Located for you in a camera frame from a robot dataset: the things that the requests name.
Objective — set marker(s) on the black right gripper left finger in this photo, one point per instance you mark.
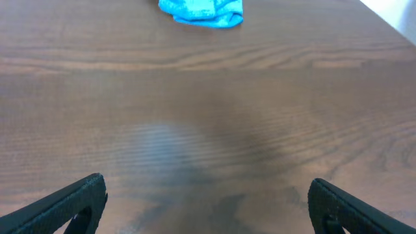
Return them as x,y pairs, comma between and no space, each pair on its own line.
80,205

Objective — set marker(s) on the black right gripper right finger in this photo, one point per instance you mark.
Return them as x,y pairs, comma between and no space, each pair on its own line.
332,210

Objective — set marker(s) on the blue microfiber cloth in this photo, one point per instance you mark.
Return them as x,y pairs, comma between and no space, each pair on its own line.
218,14

